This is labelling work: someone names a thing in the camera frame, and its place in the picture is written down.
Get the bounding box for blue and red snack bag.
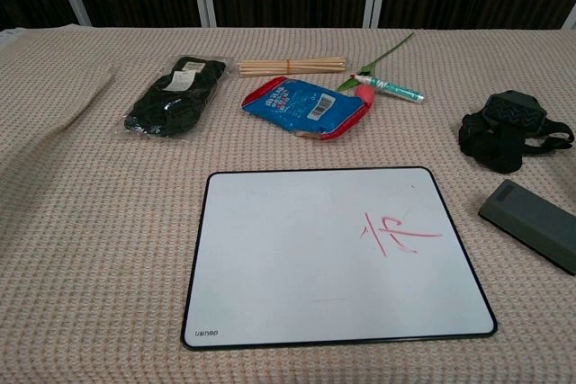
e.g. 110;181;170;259
241;76;374;142

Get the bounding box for artificial pink tulip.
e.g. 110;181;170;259
336;31;415;109

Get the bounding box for beige waffle tablecloth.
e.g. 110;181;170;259
0;26;576;384

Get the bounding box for grey board eraser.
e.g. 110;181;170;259
477;179;576;276

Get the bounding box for black wrist brace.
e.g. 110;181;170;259
458;91;575;174

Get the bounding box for green whiteboard marker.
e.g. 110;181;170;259
349;72;425;105

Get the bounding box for white dry-erase board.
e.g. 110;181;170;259
180;166;499;350

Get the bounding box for bundle of wooden sticks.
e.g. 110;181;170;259
237;56;348;78

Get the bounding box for black gloves in plastic bag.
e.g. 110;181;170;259
111;55;230;143

